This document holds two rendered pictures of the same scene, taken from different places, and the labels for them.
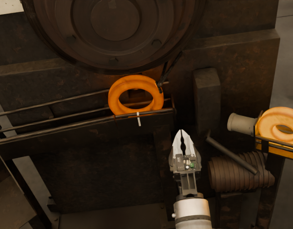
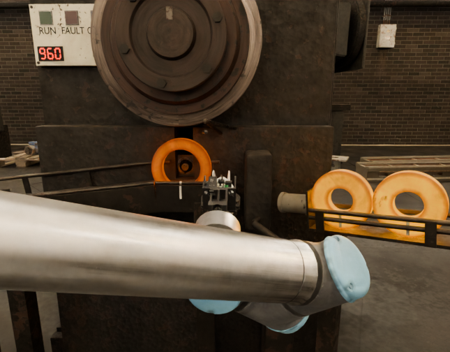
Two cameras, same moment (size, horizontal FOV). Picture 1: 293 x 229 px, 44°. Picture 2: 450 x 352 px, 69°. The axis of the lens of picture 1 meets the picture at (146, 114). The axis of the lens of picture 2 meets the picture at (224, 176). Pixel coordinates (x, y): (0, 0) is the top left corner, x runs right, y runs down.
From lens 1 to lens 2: 59 cm
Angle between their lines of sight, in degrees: 31
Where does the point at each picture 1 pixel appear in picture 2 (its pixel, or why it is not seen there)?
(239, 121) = (290, 196)
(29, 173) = (47, 311)
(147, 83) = (196, 145)
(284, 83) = not seen: hidden behind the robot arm
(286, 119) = (342, 178)
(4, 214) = not seen: outside the picture
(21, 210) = not seen: hidden behind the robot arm
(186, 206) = (211, 216)
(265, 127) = (319, 197)
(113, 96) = (158, 156)
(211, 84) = (262, 154)
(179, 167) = (211, 185)
